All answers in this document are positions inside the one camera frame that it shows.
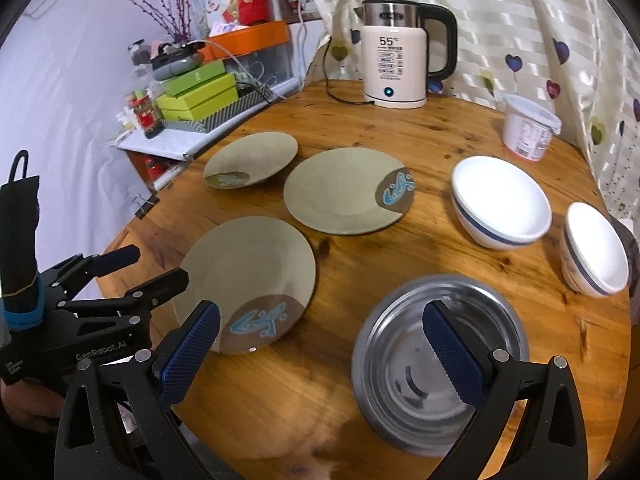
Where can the stainless steel bowl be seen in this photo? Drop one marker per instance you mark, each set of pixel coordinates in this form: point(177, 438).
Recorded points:
point(399, 384)

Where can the small white bowl blue rim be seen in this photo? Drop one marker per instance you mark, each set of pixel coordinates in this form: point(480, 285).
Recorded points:
point(593, 257)

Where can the purple dried branches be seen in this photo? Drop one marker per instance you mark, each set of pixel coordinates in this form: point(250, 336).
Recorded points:
point(150, 0)

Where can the heart pattern curtain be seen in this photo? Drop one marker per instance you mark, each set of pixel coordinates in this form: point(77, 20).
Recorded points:
point(574, 57)

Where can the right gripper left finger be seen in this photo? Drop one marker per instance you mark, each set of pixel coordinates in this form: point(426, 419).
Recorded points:
point(117, 421)

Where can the white shelf board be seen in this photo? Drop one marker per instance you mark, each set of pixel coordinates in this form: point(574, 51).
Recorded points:
point(183, 145)

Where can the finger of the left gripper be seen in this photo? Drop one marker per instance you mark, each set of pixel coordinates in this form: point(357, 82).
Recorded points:
point(67, 279)
point(139, 301)

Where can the black binder clip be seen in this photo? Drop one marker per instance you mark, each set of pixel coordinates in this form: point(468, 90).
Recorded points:
point(144, 205)

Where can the beige plate blue motif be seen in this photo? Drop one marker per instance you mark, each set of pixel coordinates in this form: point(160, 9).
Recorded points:
point(349, 191)
point(261, 274)

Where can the orange lid clear storage box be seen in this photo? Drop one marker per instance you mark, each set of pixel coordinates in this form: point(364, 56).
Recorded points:
point(263, 50)

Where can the person's left hand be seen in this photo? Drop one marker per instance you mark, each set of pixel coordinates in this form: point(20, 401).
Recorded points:
point(31, 406)

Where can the grey black device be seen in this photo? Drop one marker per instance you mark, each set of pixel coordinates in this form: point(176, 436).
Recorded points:
point(173, 60)

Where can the red lid spice jar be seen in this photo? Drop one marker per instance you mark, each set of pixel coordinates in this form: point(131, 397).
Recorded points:
point(148, 115)

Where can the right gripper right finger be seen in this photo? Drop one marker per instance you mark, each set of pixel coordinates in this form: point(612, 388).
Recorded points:
point(550, 442)

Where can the top green box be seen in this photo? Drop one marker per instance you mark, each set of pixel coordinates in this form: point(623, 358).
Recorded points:
point(192, 79)

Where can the large white bowl blue rim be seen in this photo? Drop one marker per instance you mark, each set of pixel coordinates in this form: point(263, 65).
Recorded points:
point(498, 204)

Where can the lower lime green box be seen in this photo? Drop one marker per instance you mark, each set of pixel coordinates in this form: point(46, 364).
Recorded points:
point(200, 102)

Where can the white plastic tub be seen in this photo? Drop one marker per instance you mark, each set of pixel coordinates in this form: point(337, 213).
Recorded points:
point(528, 128)

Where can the zigzag pattern tray box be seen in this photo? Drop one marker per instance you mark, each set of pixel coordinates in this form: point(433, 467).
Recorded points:
point(257, 96)

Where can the white electric kettle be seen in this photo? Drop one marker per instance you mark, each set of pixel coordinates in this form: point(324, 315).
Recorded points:
point(395, 49)

